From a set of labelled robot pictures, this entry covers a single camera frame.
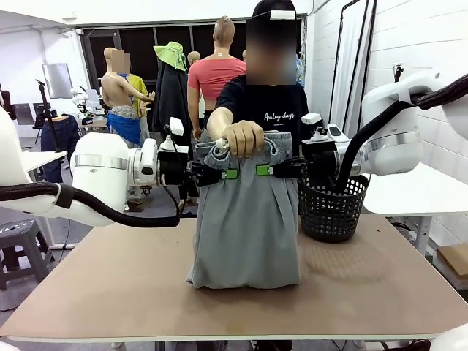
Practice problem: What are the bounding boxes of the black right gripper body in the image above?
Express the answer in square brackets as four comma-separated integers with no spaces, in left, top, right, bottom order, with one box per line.
[301,140,341,179]

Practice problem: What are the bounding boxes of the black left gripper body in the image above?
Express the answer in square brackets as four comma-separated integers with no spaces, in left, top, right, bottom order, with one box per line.
[157,144,192,186]

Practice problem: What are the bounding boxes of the grey training pants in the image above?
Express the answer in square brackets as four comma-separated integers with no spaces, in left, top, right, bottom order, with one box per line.
[186,130,303,290]

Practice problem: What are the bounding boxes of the person's right forearm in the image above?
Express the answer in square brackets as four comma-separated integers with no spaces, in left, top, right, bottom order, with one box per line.
[205,107,237,142]

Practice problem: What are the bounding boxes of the person's right hand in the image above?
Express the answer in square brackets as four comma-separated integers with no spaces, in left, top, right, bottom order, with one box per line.
[221,120,267,159]

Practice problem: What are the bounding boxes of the black perforated plastic basket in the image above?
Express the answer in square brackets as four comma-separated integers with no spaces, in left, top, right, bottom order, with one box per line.
[297,174,371,244]

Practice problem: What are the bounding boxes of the blue cloth on mannequin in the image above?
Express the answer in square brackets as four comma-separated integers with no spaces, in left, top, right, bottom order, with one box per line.
[106,110,142,146]

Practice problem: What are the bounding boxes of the person in black t-shirt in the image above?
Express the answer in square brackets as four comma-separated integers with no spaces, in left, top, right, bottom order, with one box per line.
[215,0,311,146]

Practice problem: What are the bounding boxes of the black coat on mannequin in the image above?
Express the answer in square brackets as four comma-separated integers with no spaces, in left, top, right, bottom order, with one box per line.
[151,64,200,205]

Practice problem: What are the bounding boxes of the mannequin in yellow shirt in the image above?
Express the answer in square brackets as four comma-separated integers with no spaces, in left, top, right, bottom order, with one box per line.
[118,50,150,118]

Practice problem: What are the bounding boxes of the mannequin in blue floral shirt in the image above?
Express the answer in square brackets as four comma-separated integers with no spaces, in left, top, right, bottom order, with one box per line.
[295,53,306,88]

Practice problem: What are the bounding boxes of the shirtless tan mannequin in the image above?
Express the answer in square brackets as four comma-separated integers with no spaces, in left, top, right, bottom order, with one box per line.
[101,46,155,129]

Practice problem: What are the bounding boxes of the white side table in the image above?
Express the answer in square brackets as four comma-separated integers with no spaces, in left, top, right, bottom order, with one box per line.
[361,162,468,257]

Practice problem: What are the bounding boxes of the mannequin in red top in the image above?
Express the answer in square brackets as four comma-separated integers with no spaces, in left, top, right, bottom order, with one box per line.
[186,15,248,140]

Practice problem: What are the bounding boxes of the green sun hat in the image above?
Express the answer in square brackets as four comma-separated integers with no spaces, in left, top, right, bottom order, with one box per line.
[153,40,189,72]

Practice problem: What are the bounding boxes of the dark blue jeans dummy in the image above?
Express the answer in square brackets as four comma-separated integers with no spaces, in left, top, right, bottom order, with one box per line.
[39,114,82,184]

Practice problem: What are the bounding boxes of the white background table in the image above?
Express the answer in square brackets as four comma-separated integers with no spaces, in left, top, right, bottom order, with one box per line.
[18,150,69,184]

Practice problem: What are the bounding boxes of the black tripod stand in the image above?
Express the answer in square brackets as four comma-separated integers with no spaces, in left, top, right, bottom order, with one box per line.
[34,79,61,153]

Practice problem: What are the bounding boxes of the grey framed whiteboard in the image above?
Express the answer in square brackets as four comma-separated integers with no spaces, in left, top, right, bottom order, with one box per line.
[41,62,75,100]

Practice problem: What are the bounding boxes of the dark monitor screen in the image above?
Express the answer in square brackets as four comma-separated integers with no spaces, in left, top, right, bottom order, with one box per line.
[14,102,34,127]

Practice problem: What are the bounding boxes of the black baseball cap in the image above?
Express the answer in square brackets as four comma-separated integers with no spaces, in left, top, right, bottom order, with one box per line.
[252,0,296,18]

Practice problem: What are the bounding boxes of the brown cardboard box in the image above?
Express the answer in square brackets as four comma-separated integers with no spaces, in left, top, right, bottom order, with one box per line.
[436,242,468,282]

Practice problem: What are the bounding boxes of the grey plastic stool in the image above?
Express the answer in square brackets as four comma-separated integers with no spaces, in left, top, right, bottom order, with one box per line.
[0,219,56,292]

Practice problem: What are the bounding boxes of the thin black camera cable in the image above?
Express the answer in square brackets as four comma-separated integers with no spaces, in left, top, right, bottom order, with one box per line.
[162,124,183,221]

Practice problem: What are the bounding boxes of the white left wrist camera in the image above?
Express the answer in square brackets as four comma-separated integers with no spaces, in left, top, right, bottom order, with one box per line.
[158,117,189,153]

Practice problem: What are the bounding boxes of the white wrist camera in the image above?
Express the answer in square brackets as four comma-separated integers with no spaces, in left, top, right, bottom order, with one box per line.
[300,113,329,142]
[158,117,189,153]

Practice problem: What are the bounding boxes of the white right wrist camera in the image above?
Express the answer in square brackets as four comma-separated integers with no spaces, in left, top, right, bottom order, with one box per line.
[300,113,329,142]

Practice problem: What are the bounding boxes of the black wall pipe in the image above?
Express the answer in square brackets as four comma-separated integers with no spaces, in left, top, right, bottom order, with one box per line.
[347,0,370,107]
[359,0,378,107]
[328,0,361,118]

